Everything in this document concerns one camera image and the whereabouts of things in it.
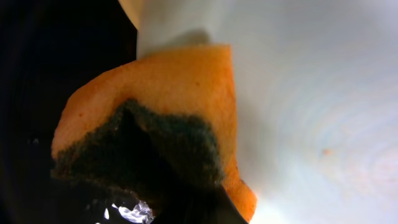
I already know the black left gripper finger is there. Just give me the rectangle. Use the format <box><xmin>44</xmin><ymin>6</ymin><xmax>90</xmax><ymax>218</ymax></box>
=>
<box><xmin>152</xmin><ymin>187</ymin><xmax>248</xmax><ymax>224</ymax></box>

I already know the orange green sponge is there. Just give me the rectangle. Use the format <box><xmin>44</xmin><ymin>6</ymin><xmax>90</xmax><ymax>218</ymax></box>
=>
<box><xmin>51</xmin><ymin>45</ymin><xmax>257</xmax><ymax>222</ymax></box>

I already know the light green plate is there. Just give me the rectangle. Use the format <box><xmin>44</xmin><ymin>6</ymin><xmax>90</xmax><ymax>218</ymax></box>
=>
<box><xmin>137</xmin><ymin>0</ymin><xmax>397</xmax><ymax>223</ymax></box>

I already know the black round tray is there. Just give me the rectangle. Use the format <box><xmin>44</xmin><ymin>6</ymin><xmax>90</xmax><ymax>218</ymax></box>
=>
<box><xmin>1</xmin><ymin>0</ymin><xmax>137</xmax><ymax>223</ymax></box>

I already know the yellow plate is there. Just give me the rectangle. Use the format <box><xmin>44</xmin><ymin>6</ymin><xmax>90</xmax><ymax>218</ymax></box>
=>
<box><xmin>118</xmin><ymin>0</ymin><xmax>144</xmax><ymax>30</ymax></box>

